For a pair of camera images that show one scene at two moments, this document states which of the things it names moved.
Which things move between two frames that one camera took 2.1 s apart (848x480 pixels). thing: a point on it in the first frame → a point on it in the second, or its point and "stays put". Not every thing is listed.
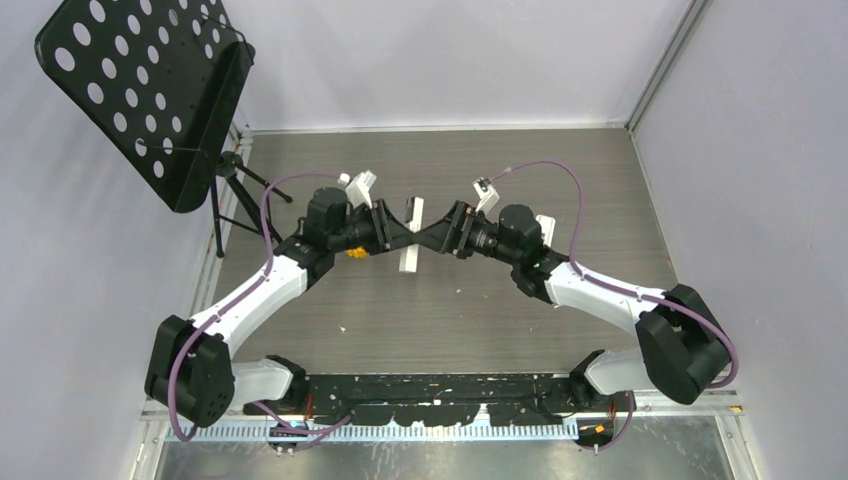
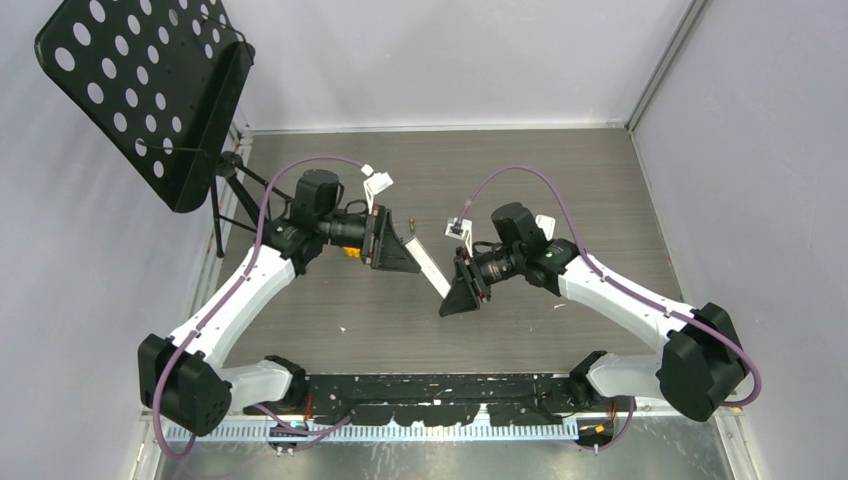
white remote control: (408, 261) → (428, 267)
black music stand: (163, 81) stays put
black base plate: (443, 399) stays put
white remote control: (547, 226) stays put
